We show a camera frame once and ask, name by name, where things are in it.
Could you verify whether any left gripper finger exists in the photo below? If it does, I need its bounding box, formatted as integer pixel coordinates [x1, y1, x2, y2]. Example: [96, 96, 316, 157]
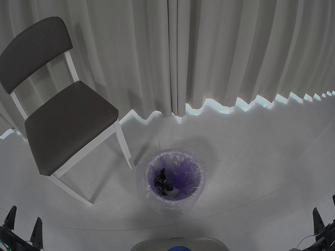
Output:
[30, 217, 44, 250]
[4, 206, 17, 230]

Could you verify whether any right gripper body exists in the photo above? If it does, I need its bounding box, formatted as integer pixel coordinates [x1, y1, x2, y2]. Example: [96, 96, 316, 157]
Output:
[307, 220, 335, 251]

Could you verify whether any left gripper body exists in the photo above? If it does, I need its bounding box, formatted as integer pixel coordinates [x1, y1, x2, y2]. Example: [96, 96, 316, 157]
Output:
[0, 226, 40, 251]

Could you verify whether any purple plastic bag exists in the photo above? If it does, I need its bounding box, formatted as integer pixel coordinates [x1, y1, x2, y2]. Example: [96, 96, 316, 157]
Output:
[136, 147, 207, 216]

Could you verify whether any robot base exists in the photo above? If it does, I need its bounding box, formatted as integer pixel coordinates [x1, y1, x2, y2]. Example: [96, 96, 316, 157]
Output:
[130, 237, 231, 251]

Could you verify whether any white trash bin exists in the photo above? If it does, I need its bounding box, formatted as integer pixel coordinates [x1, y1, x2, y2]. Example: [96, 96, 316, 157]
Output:
[137, 151, 206, 215]

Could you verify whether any crumpled black plastic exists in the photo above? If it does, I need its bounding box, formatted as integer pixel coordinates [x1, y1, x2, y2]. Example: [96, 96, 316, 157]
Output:
[154, 168, 175, 195]

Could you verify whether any grey chair with white legs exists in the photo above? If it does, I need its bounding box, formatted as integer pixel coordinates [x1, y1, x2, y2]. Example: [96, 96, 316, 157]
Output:
[0, 16, 135, 206]

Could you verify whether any white curtain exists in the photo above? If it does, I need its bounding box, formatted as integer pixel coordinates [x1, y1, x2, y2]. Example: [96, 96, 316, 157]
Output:
[0, 0, 172, 140]
[171, 0, 335, 118]

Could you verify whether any black cable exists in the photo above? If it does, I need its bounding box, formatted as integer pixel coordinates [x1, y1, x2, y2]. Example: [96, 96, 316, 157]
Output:
[297, 235, 318, 251]

